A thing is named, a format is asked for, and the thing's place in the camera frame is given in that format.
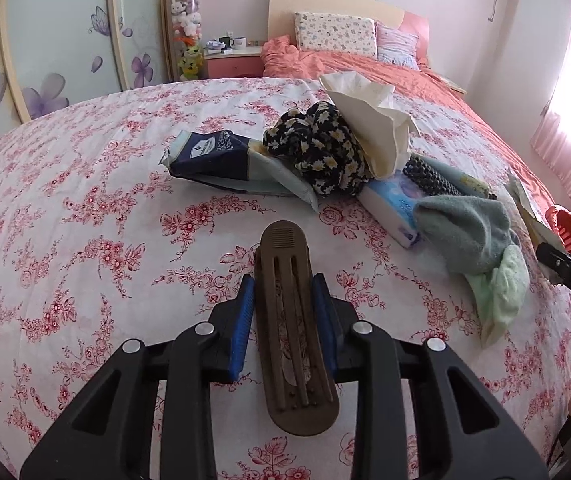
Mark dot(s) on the light green cloth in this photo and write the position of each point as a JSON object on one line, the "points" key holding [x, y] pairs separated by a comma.
{"points": [[503, 290]]}

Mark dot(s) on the beige bedside table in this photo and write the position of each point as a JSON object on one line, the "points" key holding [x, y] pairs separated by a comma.
{"points": [[453, 85]]}

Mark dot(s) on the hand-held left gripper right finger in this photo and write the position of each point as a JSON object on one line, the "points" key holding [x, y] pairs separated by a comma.
{"points": [[323, 320]]}

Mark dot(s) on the cream cloth bag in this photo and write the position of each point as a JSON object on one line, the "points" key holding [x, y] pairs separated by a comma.
{"points": [[373, 125]]}

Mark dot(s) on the pink striped pillow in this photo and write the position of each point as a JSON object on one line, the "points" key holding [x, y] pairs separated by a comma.
{"points": [[398, 45]]}

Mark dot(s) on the pink nightstand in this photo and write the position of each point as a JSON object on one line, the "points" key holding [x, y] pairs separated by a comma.
{"points": [[233, 65]]}

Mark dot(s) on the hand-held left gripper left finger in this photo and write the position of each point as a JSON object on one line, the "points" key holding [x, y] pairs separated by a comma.
{"points": [[243, 330]]}

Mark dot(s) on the grey-blue towel cloth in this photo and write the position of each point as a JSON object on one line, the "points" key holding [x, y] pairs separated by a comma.
{"points": [[465, 230]]}

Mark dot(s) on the floral print pillow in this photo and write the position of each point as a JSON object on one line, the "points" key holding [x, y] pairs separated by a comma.
{"points": [[335, 35]]}

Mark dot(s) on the dark mug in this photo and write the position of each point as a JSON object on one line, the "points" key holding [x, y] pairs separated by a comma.
{"points": [[225, 42]]}

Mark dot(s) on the white plastic bag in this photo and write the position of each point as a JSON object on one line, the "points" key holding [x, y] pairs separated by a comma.
{"points": [[528, 205]]}

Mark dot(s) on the clear tube of plush toys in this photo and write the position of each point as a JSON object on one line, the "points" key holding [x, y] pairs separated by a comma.
{"points": [[187, 30]]}

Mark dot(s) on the dark blue wet wipes packet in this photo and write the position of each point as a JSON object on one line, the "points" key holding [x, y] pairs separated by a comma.
{"points": [[210, 152]]}

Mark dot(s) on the brown plastic door stop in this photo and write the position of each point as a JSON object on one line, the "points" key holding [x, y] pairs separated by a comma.
{"points": [[293, 340]]}

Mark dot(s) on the blue tissue pack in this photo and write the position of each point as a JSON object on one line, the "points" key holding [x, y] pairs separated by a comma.
{"points": [[390, 210]]}

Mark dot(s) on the dark daisy print scrunchie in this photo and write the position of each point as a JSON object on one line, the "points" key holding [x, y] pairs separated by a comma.
{"points": [[318, 150]]}

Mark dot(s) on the beige wooden headboard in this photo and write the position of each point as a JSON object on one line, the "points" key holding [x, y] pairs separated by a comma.
{"points": [[285, 10]]}

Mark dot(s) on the yellow-green packet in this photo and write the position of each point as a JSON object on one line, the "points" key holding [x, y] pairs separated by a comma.
{"points": [[478, 187]]}

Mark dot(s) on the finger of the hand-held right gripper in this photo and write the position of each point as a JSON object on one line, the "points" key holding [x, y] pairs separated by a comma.
{"points": [[555, 262]]}

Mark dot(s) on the coral duvet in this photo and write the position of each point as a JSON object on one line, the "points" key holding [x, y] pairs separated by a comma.
{"points": [[415, 95]]}

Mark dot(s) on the wardrobe with purple flower doors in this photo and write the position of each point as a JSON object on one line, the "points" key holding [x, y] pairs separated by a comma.
{"points": [[55, 40]]}

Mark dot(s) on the black knobbly mesh pad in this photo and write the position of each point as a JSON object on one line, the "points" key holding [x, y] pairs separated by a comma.
{"points": [[430, 175]]}

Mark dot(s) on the red floral bed sheet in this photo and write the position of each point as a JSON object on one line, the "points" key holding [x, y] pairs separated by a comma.
{"points": [[90, 240]]}

